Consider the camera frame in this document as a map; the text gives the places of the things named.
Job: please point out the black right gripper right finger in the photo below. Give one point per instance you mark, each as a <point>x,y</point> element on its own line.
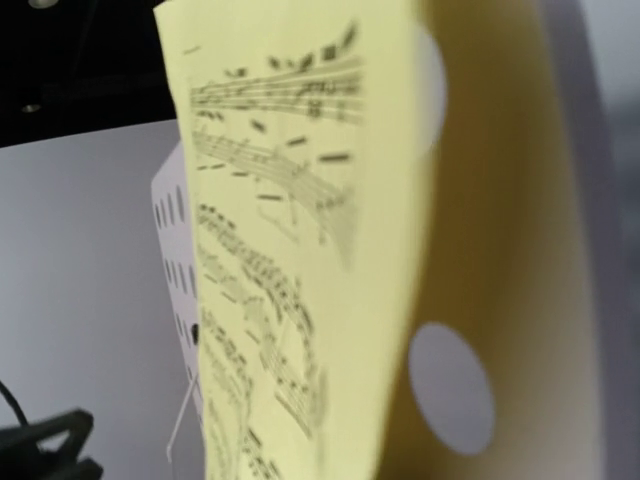
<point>70,67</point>

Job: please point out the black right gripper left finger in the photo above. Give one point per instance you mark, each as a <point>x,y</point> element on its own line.
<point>49,449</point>

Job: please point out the yellow sheet music page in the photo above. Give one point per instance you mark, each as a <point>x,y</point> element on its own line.
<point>380,250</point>

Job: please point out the white perforated music stand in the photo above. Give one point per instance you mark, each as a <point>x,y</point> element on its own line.
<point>175,250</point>

